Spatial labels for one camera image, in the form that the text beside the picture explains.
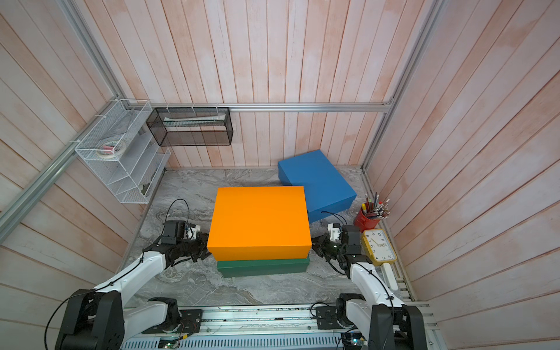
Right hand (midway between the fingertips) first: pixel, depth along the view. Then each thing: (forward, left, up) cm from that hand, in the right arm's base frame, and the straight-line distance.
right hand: (307, 239), depth 85 cm
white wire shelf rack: (+13, +65, +23) cm, 70 cm away
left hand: (-3, +35, 0) cm, 35 cm away
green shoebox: (-13, +25, +4) cm, 28 cm away
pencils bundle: (+8, -26, +10) cm, 29 cm away
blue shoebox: (+23, -10, +3) cm, 26 cm away
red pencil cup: (+8, -24, 0) cm, 25 cm away
